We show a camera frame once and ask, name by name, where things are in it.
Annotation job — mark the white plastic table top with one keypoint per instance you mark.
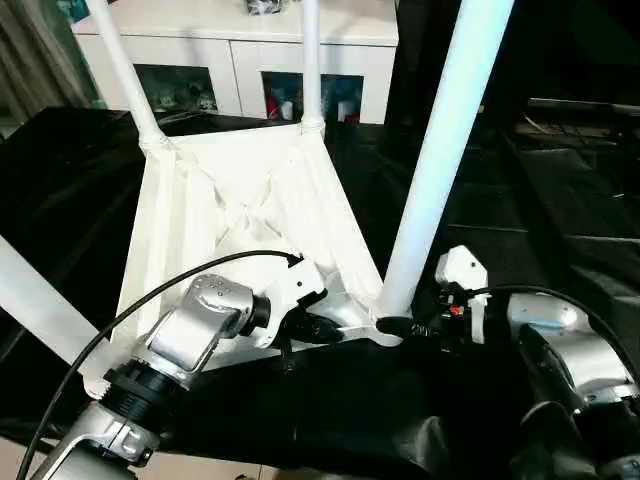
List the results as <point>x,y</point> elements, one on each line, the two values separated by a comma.
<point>240,175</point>

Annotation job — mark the white plastic table leg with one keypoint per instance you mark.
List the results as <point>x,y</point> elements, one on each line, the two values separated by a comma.
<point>35,295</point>
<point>311,65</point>
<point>440,150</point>
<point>127,75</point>

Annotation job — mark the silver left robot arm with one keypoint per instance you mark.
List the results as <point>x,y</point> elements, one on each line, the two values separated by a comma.
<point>195,325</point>

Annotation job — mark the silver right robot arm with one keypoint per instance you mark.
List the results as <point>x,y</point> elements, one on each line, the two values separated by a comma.
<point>585,360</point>

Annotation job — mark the black work mat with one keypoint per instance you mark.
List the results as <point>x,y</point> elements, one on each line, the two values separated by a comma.
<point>525,210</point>

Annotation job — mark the white glass-door cabinet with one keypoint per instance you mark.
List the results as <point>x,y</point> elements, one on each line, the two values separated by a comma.
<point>225,50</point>

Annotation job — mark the dark item on cabinet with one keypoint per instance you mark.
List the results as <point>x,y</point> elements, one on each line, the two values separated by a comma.
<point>265,6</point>

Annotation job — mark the grey curtain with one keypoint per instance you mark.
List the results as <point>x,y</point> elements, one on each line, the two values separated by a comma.
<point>35,60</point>

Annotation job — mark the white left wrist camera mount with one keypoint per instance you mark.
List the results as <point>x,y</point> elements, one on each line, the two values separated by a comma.
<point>295,282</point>

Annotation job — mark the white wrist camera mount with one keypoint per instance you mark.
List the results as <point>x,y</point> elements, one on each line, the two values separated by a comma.
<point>462,265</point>
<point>295,282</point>

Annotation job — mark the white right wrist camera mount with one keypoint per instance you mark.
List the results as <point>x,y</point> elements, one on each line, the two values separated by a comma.
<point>462,265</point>

